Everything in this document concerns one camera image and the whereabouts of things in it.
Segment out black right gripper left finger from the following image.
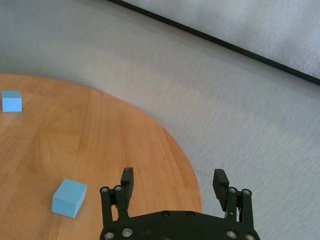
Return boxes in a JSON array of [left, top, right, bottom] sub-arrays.
[[99, 167, 135, 225]]

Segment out blue building block cube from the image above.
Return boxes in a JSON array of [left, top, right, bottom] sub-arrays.
[[1, 91, 23, 113], [51, 178, 88, 219]]

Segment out black wall border strip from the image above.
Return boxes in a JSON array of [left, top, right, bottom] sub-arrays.
[[106, 0, 320, 87]]

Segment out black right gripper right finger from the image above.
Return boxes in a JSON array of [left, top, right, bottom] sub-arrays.
[[211, 168, 255, 225]]

